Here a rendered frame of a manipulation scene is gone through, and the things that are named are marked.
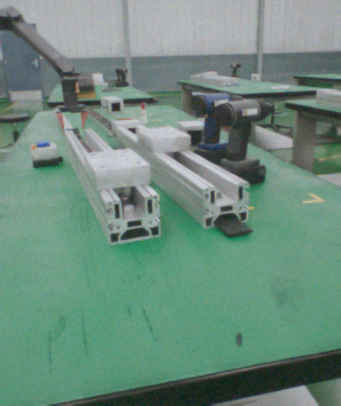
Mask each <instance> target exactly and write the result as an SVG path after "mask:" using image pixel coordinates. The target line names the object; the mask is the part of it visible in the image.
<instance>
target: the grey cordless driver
mask: <svg viewBox="0 0 341 406"><path fill-rule="evenodd" d="M275 109H278V107H273V106H272V105H271V104H268V103H266V102H265V101H264V100H262V99H259V100H235V101H234V102H227V103H222V104H219V105H218V106H217V108H216V111H215V118H216V121H217V123H218V124H219V125H220V126H233V127H232V128H231V130H229V137H228V143H227V150H228V156H227V157H226V159H222V160H220V165H219V167H221V168H223V170H224V171H228V172H230V173H232V174H233V175H235V176H236V177H238V178H240V179H243V180H246V181H248V182H249V183H250V185H252V184H256V183H259V182H264V181H265V179H266V166H265V165H264V164H262V163H259V159H258V158H256V157H252V156H248V155H247V149H248V142H249V137H250V134H251V127H252V124H253V123H255V122H262V121H264V120H265V119H266V117H267V116H268V115H271V114H272V113H273V111H274V110H275Z"/></svg>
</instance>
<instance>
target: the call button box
mask: <svg viewBox="0 0 341 406"><path fill-rule="evenodd" d="M32 146H36V149H31V157H32V164H33V167H34V168H35V167H44V166H53V165H59V162H63V157H62V156H58V149H57V146H56V144H55V143H51V144H50V145H48V146H41V147H40V146H37V145H31V146H30V148H31V147H32Z"/></svg>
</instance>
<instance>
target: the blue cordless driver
mask: <svg viewBox="0 0 341 406"><path fill-rule="evenodd" d="M235 100H246V99H242V97H241V96H237V95H235V94H233V93H232V92H229V93H224V92H223V93H213V94H202V95H198V96H196V97H195V98H194V104H193V106H194V111H195V113H196V114H198V115H207V116H206V118H205V119H204V126H203V134H202V135H203V137H204V139H203V142H201V143H199V144H198V148H196V149H195V150H194V153H195V154H196V155H198V156H200V157H201V158H203V159H205V160H207V161H209V162H212V163H214V164H216V165H220V160H222V159H226V157H227V156H228V150H227V143H228V141H224V140H221V139H220V131H221V126H220V125H219V124H218V123H217V121H216V118H215V111H216V108H217V106H218V105H219V104H222V103H227V102H234V101H235Z"/></svg>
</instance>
